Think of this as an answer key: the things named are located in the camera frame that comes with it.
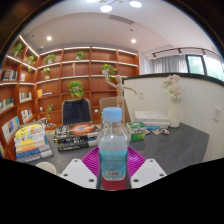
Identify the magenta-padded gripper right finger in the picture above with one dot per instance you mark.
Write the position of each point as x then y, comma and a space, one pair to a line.
149, 171

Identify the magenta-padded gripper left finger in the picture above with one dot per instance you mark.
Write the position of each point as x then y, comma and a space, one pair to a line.
76, 171

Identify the clear water bottle blue label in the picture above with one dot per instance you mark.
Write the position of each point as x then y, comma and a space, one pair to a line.
113, 156

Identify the stack of dark books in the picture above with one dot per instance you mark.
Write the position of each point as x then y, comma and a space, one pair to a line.
75, 133

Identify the green white box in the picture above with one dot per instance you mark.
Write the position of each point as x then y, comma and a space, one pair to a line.
136, 131

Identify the stack of colourful books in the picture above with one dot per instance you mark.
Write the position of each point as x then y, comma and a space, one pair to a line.
31, 143

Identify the chair with dark jacket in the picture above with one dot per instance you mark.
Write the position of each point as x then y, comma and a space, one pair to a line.
76, 111

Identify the white vase with pale flowers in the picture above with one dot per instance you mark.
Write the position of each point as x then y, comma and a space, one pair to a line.
174, 113

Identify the tan chair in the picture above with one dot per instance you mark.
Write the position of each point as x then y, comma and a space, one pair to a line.
108, 101

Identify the wooden artist mannequin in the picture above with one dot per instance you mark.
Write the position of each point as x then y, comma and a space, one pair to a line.
119, 90

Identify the wooden shelf unit with books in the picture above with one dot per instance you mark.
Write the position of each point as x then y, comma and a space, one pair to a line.
83, 73

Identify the grey window curtain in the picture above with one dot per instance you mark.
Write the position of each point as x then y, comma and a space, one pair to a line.
170, 64

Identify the window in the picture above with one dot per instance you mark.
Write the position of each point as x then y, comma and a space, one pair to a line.
206, 66

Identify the recessed round ceiling light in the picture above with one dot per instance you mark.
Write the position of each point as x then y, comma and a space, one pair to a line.
49, 38
133, 40

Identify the ceiling air vent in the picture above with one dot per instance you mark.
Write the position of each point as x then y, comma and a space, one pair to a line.
120, 19

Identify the branched ceiling lamp round lights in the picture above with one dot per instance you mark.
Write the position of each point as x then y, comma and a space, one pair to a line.
106, 7

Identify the white wall socket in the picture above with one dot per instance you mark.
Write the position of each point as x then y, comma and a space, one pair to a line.
217, 114
141, 95

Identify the black ceiling track rail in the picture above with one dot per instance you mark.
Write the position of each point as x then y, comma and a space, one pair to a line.
180, 50

